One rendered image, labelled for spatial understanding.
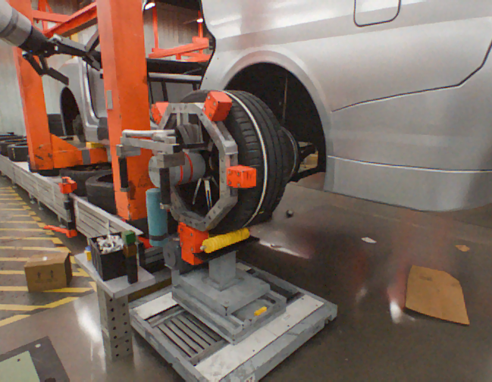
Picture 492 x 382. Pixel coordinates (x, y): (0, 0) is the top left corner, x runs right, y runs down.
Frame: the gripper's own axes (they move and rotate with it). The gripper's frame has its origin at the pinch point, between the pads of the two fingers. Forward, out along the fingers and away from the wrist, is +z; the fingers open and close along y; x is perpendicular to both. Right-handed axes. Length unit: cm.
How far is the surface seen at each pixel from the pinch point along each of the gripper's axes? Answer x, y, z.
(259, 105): 4, -47, 50
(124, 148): 13.3, 9.8, 31.9
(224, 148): 26, -34, 33
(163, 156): 29.6, -16.9, 18.5
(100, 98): -135, 142, 165
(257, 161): 32, -43, 43
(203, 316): 86, 7, 78
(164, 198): 42, -11, 26
